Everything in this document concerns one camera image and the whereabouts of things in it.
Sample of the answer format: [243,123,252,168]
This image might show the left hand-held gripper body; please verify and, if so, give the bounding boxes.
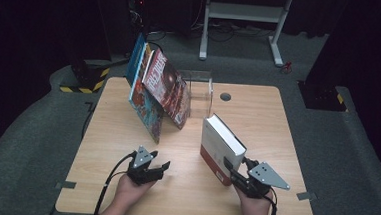
[125,144,168,187]

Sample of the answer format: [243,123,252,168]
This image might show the purple softcover book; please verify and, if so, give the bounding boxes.
[138,47,196,132]

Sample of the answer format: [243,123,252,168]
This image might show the dark blue picture book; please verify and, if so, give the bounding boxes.
[124,32,148,88]

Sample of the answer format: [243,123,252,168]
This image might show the bundle of black cables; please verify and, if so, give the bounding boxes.
[189,17,276,46]

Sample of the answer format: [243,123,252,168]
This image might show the black yellow striped stand base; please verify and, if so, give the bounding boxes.
[296,79,350,113]
[58,57,111,96]

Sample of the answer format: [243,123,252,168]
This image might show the small red floor object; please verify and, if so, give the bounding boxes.
[280,60,294,75]

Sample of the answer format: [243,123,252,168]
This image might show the light blue hardcover picture book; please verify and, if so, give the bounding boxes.
[124,42,169,146]

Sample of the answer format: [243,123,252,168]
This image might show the black computer tower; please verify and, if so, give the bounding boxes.
[120,0,153,60]

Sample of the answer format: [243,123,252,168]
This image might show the person's left hand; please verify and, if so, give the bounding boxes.
[113,172,157,215]

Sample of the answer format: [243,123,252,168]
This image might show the white metal stand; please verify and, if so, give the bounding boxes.
[198,0,295,69]

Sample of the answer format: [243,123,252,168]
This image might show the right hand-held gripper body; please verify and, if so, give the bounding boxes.
[233,158,292,202]

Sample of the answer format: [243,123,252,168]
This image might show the hand-held gripper cable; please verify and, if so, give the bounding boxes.
[264,186,280,215]
[91,148,138,215]

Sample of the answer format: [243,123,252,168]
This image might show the clear acrylic book rack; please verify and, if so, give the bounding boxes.
[173,69,216,121]

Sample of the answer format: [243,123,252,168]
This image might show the person's right hand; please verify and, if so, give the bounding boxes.
[234,184,275,215]

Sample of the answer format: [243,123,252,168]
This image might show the left hand-held gripper cable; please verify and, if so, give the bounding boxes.
[91,148,138,215]

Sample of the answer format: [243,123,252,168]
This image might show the right hand-held gripper cable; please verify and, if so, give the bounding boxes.
[264,186,280,215]

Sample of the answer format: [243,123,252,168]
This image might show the grey tape piece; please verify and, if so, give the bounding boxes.
[54,178,78,192]
[295,190,319,202]

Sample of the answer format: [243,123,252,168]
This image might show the thick white and red book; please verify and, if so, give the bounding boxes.
[197,112,250,188]

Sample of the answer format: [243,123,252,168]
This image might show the black floor cables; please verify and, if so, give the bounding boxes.
[123,27,167,81]

